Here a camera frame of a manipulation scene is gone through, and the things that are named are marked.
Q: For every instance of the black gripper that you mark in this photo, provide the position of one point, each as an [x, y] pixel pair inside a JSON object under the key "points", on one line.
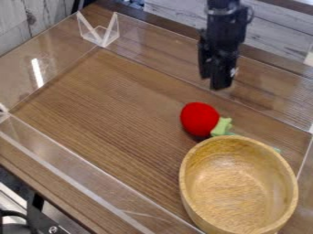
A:
{"points": [[219, 41]]}

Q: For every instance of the red plush tomato toy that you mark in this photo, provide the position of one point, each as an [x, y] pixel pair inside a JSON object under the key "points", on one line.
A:
{"points": [[202, 121]]}

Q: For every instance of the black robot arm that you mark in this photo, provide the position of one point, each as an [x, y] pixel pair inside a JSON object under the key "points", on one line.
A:
{"points": [[227, 18]]}

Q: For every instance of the green cloth piece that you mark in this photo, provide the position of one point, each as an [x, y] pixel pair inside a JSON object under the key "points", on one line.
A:
{"points": [[229, 133]]}

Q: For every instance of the wooden oval bowl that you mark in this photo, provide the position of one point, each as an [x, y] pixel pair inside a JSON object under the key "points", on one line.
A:
{"points": [[238, 187]]}

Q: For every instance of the clear acrylic corner bracket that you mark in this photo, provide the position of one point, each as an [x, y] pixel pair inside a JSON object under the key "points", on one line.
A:
{"points": [[102, 36]]}

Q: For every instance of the clear acrylic tray wall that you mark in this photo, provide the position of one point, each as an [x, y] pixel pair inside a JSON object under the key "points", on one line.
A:
{"points": [[91, 133]]}

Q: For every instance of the black metal table mount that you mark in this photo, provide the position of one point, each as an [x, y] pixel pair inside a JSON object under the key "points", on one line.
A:
{"points": [[39, 222]]}

